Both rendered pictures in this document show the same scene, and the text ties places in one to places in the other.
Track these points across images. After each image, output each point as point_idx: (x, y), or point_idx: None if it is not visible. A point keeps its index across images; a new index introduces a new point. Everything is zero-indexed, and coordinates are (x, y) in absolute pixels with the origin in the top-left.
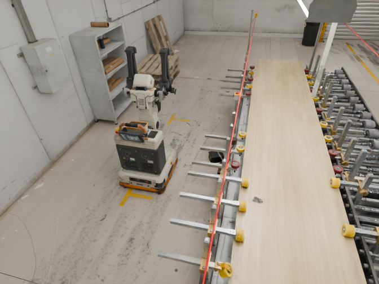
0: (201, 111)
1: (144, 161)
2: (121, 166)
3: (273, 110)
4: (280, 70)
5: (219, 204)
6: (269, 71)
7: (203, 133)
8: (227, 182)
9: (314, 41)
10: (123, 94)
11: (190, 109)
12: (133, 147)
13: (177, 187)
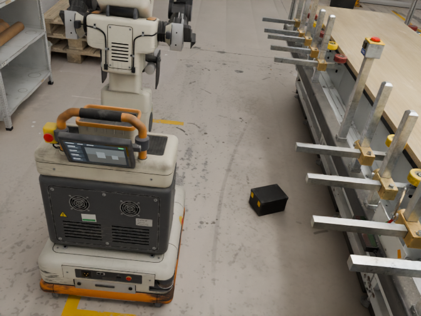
0: (200, 106)
1: (126, 222)
2: (50, 239)
3: (418, 92)
4: (368, 24)
5: None
6: (349, 24)
7: (220, 150)
8: (410, 277)
9: (351, 2)
10: (22, 66)
11: (178, 101)
12: (98, 184)
13: (200, 282)
